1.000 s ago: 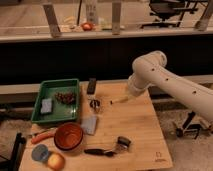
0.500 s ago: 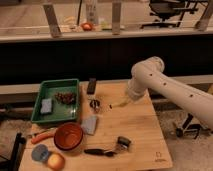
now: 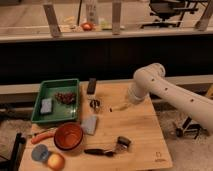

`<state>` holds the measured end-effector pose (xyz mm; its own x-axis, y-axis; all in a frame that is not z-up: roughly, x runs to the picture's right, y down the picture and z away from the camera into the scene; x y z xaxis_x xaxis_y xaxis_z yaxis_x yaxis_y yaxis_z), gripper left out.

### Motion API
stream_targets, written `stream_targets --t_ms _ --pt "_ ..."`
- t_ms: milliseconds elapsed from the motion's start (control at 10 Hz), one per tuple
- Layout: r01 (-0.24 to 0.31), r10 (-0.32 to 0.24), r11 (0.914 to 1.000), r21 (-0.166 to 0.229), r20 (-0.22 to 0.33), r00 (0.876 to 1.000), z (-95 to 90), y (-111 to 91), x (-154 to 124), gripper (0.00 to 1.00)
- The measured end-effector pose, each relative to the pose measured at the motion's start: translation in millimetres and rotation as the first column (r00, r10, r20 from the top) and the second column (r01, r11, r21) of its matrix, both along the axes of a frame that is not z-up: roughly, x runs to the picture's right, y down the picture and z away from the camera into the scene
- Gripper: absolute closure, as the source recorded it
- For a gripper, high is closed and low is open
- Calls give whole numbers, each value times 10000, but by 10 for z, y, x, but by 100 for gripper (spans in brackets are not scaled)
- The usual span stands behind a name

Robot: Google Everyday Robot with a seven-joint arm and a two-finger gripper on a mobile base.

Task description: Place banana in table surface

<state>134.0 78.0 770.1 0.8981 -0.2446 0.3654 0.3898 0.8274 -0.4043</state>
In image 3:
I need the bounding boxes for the yellow banana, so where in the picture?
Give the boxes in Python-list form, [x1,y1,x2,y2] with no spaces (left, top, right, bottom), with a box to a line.
[109,103,130,112]

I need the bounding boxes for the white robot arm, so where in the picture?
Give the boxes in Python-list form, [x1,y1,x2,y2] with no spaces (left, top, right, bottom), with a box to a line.
[128,63,213,132]

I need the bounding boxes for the black rectangular block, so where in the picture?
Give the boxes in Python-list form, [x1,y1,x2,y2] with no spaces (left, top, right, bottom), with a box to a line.
[87,78,96,94]

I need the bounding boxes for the small dark metal cup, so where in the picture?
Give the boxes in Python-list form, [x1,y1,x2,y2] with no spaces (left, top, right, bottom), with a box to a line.
[90,99,100,112]

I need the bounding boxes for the dark red grapes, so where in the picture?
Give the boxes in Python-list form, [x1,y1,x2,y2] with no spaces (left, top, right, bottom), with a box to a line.
[55,92,76,105]

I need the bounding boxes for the green plastic tray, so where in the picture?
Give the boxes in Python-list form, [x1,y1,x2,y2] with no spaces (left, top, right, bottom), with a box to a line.
[31,78,80,124]

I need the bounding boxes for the orange bowl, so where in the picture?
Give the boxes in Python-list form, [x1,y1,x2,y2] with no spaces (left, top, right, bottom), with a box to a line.
[54,122,83,151]

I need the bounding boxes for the red fruit on shelf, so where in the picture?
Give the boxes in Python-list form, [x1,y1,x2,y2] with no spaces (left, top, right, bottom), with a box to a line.
[81,22,94,31]

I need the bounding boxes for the blue sponge in tray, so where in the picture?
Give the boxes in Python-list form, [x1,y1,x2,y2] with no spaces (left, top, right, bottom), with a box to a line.
[40,98,52,114]

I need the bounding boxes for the orange carrot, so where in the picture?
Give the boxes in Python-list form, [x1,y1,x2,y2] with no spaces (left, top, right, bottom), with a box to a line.
[31,132,55,144]

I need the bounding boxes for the orange apple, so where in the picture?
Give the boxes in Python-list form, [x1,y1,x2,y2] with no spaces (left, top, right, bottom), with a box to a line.
[47,153,65,171]

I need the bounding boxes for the blue round lid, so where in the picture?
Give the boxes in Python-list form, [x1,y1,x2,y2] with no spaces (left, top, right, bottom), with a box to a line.
[31,144,49,162]

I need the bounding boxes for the black office chair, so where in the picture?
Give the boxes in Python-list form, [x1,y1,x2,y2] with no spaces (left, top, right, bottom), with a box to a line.
[141,0,198,28]

